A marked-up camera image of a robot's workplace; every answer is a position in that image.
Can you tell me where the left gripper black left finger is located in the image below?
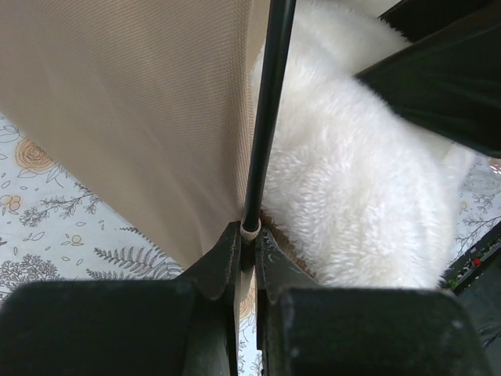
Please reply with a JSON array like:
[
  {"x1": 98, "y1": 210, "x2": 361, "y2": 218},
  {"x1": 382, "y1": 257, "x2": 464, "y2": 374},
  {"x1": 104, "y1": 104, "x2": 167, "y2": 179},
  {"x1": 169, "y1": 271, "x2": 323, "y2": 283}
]
[{"x1": 1, "y1": 222, "x2": 241, "y2": 375}]

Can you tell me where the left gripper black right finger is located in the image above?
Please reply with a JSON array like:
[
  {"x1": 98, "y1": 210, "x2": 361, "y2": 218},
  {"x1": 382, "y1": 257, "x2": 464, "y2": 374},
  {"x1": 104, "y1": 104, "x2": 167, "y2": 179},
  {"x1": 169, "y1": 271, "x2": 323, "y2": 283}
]
[{"x1": 255, "y1": 230, "x2": 489, "y2": 375}]

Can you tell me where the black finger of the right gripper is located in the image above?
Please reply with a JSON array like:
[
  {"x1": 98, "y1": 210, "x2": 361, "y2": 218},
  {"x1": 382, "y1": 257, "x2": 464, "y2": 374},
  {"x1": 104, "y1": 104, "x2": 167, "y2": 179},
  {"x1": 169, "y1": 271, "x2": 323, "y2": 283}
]
[{"x1": 357, "y1": 0, "x2": 500, "y2": 157}]

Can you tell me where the white fluffy cushion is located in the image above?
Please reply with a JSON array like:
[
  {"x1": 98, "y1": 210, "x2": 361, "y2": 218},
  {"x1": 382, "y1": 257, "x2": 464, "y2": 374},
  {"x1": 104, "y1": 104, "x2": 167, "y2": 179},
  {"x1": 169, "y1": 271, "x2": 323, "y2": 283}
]
[{"x1": 262, "y1": 1, "x2": 476, "y2": 289}]

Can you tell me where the beige fabric pet tent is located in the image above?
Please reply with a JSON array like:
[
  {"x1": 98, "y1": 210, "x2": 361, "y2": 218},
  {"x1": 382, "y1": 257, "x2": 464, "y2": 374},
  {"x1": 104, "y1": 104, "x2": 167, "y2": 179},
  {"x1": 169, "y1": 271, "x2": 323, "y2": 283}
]
[{"x1": 1, "y1": 1, "x2": 269, "y2": 267}]

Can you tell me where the floral patterned table mat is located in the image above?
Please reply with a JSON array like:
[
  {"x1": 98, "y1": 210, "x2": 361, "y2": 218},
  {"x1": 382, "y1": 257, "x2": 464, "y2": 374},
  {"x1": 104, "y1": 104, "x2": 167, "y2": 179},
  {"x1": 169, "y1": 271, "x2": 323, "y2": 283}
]
[{"x1": 0, "y1": 111, "x2": 501, "y2": 376}]

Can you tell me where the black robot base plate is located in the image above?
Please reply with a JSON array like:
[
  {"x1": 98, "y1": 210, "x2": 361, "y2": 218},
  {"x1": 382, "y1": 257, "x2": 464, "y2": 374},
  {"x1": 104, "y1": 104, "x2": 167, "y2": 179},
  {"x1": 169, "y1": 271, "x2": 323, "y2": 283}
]
[{"x1": 442, "y1": 224, "x2": 500, "y2": 356}]

